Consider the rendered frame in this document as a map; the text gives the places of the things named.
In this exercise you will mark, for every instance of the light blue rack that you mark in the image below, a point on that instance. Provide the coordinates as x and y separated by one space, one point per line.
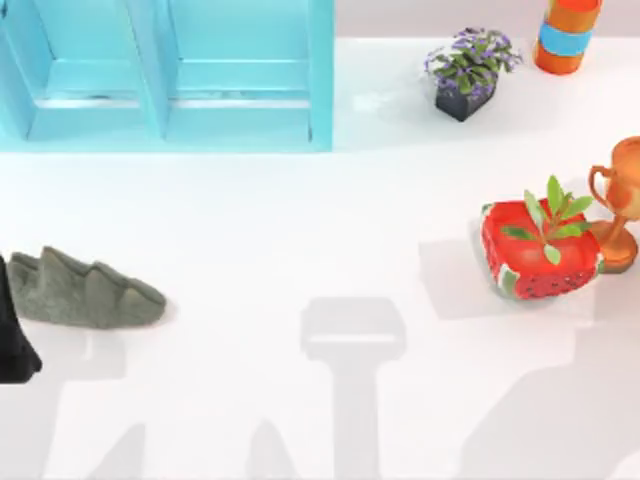
240 75

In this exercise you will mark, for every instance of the red watermelon plant pot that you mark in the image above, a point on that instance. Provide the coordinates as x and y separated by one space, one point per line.
535 255

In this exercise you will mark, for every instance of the purple flower plant black pot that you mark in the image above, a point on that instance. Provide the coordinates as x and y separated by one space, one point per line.
465 75

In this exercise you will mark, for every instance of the grey-green spiky rock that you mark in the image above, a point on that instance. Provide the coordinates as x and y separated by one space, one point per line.
75 300

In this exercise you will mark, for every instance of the copper trophy cup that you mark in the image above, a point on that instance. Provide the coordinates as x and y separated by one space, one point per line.
620 200

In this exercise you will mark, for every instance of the orange and blue can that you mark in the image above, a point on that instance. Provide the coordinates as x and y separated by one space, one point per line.
564 40

